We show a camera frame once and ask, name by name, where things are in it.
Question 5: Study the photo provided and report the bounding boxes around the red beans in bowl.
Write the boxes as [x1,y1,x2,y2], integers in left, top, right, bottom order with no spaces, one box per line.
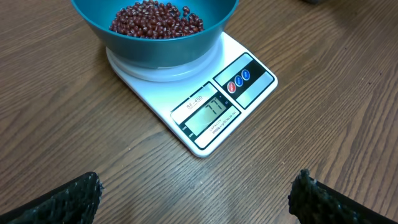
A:
[109,0,204,39]

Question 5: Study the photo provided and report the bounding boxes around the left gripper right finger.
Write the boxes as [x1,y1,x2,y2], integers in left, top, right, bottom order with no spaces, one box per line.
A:
[288,169,397,224]

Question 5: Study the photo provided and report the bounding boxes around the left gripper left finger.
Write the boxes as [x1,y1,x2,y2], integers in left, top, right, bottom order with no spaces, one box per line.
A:
[1,172,103,224]

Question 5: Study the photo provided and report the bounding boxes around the white digital kitchen scale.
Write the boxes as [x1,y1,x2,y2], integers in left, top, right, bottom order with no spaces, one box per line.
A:
[106,32,278,157]

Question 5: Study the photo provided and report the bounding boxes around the blue bowl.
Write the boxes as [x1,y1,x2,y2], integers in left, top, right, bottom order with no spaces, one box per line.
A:
[71,0,239,68]

